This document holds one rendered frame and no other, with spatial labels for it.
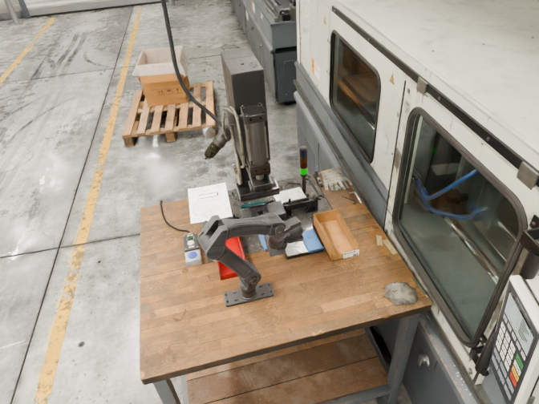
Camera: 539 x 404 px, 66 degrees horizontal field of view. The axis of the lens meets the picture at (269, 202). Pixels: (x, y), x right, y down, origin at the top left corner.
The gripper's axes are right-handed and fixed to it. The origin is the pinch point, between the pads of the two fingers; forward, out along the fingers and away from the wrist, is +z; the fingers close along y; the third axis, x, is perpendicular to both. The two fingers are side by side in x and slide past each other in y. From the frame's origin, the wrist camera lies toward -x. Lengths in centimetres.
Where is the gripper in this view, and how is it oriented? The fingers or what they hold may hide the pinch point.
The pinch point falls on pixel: (273, 248)
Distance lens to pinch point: 174.5
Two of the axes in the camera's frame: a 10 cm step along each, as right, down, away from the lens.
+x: -9.6, 2.0, -1.8
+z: -1.0, 3.6, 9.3
